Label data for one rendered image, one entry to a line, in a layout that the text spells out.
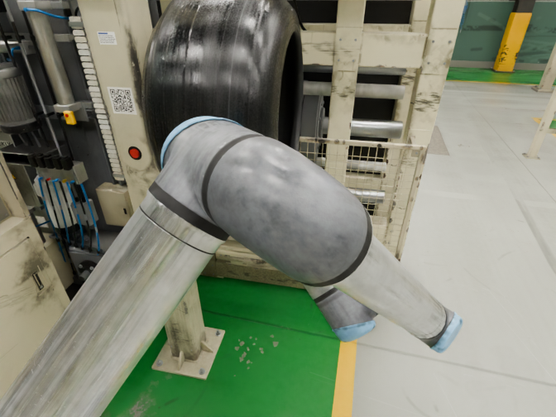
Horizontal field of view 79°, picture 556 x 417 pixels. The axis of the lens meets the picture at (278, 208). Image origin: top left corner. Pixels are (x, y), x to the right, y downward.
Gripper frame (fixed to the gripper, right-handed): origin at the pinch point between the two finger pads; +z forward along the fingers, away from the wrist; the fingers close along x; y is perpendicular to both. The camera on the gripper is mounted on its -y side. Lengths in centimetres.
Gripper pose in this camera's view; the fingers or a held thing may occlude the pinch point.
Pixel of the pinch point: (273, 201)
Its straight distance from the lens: 82.7
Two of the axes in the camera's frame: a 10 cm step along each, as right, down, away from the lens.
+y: -0.4, 2.7, 9.6
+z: -5.4, -8.2, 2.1
